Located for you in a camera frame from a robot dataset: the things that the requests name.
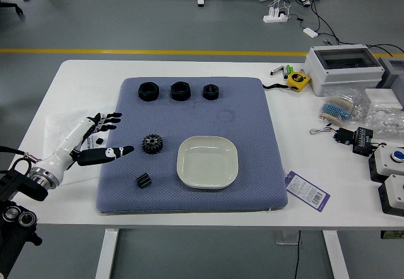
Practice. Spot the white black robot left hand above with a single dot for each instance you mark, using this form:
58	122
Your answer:
64	146

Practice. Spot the small black gear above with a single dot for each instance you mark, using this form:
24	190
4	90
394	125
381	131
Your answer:
144	180

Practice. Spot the big black gear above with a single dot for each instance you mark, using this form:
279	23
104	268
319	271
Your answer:
154	144

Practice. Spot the large black hex nut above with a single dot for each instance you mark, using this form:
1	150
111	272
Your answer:
148	92
180	91

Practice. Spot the small black hex nut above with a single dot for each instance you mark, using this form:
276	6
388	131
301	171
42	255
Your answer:
211	92

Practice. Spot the white foam box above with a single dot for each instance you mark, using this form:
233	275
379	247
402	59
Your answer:
382	97

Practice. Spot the blue push button box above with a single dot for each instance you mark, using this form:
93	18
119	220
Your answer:
388	162

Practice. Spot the white black button box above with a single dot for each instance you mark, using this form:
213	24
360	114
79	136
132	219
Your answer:
394	195

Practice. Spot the grey box with window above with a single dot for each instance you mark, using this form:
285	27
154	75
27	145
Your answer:
393	70

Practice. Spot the clear printed plastic bag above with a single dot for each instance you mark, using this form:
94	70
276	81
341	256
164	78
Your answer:
63	121

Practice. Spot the white table leg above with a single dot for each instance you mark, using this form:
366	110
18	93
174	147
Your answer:
105	253
336	253

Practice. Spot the blue-grey quilted mat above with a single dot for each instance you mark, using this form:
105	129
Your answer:
189	118

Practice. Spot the white square dish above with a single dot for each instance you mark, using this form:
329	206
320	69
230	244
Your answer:
206	162

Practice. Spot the black chair base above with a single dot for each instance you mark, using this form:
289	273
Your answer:
12	6

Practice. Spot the small silver metal piece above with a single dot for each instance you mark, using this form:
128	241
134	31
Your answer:
277	70

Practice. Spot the green white battery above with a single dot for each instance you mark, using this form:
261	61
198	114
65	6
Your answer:
290	69

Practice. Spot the yellow tape measure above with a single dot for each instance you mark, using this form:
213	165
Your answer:
298	81

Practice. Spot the purple white label tag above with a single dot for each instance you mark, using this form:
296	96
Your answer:
306	190

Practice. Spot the white power strip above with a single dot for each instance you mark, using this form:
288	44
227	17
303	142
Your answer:
275	17

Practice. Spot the white power adapter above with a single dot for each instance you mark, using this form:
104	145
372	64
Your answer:
310	32

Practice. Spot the blue resistor strip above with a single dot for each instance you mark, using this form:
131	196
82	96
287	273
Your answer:
336	110

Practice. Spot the black servo motor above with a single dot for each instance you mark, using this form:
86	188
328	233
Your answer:
344	135

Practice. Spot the clear resistor bag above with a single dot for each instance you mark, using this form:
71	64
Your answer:
345	97

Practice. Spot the black electronic module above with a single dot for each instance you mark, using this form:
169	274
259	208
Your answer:
363	141

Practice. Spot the clear bag of screws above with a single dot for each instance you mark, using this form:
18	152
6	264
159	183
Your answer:
383	121

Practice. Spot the grey metal table bracket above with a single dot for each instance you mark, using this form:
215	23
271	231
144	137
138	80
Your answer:
284	238

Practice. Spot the white electrical enclosure box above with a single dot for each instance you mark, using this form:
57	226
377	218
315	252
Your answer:
344	77

